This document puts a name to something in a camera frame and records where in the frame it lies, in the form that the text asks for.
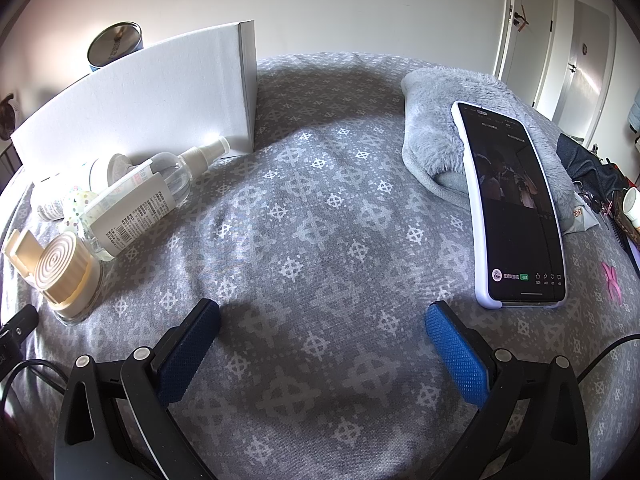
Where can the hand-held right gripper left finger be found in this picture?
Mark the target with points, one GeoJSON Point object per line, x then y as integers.
{"type": "Point", "coordinates": [192, 350]}

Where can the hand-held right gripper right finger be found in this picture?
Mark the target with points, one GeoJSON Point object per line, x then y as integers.
{"type": "Point", "coordinates": [455, 355]}

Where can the glass jar beige lid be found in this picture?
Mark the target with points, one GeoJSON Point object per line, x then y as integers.
{"type": "Point", "coordinates": [62, 265]}

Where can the polka dot egg toy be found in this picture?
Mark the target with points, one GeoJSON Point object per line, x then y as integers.
{"type": "Point", "coordinates": [77, 205]}

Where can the clear spray bottle white label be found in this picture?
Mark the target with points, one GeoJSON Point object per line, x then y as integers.
{"type": "Point", "coordinates": [145, 200]}

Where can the white foam pump bottle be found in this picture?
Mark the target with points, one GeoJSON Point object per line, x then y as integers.
{"type": "Point", "coordinates": [107, 170]}

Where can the white cardboard box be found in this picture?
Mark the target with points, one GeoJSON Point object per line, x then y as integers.
{"type": "Point", "coordinates": [150, 95]}

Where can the smartphone in white case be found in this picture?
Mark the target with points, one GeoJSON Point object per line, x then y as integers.
{"type": "Point", "coordinates": [510, 210]}

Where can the grey patterned bed cover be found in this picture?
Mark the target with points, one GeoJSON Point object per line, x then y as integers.
{"type": "Point", "coordinates": [320, 260]}

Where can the pink hair clip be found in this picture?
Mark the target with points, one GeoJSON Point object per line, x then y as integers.
{"type": "Point", "coordinates": [612, 280]}

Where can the white paper tag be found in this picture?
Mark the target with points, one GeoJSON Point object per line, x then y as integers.
{"type": "Point", "coordinates": [587, 220]}

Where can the dark round object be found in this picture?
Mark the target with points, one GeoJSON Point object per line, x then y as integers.
{"type": "Point", "coordinates": [6, 115]}

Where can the white cup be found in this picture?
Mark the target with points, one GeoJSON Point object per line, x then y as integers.
{"type": "Point", "coordinates": [632, 205]}

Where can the dark blue garment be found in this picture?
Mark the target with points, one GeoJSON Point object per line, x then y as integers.
{"type": "Point", "coordinates": [585, 160]}

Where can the grey fluffy blanket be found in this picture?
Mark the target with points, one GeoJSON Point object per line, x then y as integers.
{"type": "Point", "coordinates": [430, 110]}

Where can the blue metal tin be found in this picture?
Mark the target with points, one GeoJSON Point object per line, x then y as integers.
{"type": "Point", "coordinates": [112, 42]}

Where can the white panel door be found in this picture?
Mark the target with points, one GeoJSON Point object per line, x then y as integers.
{"type": "Point", "coordinates": [587, 70]}

